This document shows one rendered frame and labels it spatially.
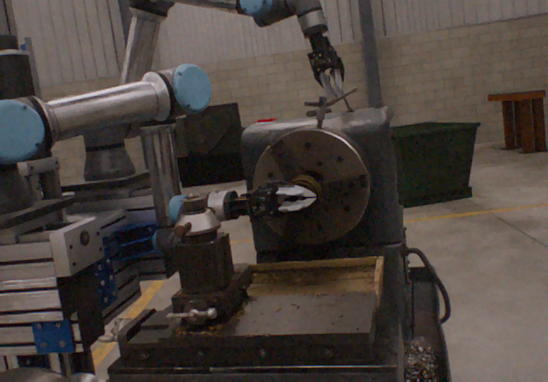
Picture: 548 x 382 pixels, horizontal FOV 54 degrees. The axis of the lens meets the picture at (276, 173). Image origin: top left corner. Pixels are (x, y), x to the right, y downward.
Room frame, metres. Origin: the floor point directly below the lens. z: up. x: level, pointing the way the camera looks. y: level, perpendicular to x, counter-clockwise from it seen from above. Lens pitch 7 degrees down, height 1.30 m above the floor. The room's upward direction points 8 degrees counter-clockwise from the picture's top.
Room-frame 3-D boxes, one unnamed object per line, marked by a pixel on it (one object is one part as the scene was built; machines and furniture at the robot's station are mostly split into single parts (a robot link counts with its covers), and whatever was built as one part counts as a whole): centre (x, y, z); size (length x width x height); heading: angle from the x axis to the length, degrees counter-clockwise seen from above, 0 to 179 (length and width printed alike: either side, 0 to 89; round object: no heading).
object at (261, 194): (1.27, 0.07, 1.08); 0.12 x 0.09 x 0.08; 74
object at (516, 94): (9.50, -4.34, 0.50); 1.61 x 0.44 x 1.00; 176
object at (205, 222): (0.88, 0.14, 1.13); 0.08 x 0.08 x 0.03
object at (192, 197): (0.88, 0.14, 1.17); 0.04 x 0.04 x 0.03
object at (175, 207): (1.32, 0.22, 1.08); 0.11 x 0.08 x 0.09; 74
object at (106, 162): (1.63, 0.50, 1.21); 0.15 x 0.15 x 0.10
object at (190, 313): (0.90, 0.14, 0.99); 0.20 x 0.10 x 0.05; 165
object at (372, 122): (1.86, -0.18, 1.06); 0.59 x 0.48 x 0.39; 165
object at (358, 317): (0.86, 0.08, 0.95); 0.43 x 0.17 x 0.05; 75
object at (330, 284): (1.20, -0.02, 0.89); 0.36 x 0.30 x 0.04; 75
